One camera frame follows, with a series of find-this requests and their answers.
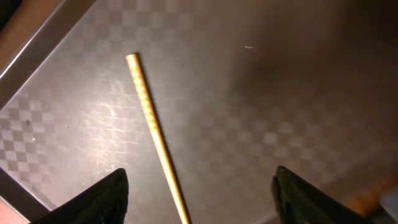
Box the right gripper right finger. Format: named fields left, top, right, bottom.
left=271, top=166, right=370, bottom=224

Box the wooden chopstick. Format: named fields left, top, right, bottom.
left=126, top=52, right=192, bottom=224

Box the dark brown serving tray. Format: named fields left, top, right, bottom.
left=1, top=1, right=397, bottom=223

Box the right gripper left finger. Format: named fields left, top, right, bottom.
left=32, top=168, right=129, bottom=224

